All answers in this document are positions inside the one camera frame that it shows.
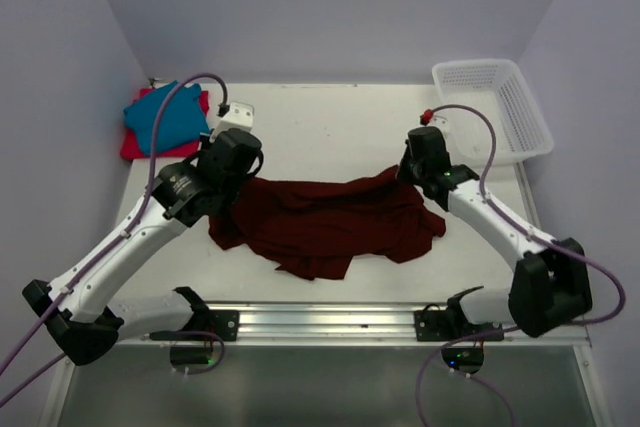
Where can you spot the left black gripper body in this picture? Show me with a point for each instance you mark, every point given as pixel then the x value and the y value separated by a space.
pixel 233 189

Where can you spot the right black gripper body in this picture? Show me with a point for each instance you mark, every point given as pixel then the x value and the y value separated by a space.
pixel 409 169

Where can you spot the dark red t-shirt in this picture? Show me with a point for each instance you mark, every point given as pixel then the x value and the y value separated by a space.
pixel 313 230

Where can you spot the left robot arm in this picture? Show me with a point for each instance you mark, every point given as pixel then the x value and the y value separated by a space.
pixel 78 308

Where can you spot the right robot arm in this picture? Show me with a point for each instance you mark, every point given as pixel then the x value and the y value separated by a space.
pixel 550 285

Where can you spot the folded blue t-shirt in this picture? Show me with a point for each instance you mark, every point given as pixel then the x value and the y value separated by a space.
pixel 183 119

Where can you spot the white plastic basket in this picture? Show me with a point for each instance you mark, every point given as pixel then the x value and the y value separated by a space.
pixel 497 89

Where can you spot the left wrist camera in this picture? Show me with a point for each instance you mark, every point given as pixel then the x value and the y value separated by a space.
pixel 235 115

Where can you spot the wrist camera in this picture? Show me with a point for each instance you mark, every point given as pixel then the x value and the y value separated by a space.
pixel 235 115
pixel 431 118

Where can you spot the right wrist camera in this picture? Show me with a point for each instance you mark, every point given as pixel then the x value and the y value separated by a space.
pixel 431 118

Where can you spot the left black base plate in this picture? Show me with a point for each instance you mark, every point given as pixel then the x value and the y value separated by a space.
pixel 223 323

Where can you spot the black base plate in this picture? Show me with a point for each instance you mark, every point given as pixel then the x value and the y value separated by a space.
pixel 439 323
pixel 223 323

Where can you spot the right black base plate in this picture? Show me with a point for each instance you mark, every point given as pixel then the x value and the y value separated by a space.
pixel 439 323

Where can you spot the aluminium mounting rail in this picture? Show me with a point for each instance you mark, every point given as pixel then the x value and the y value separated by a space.
pixel 261 324

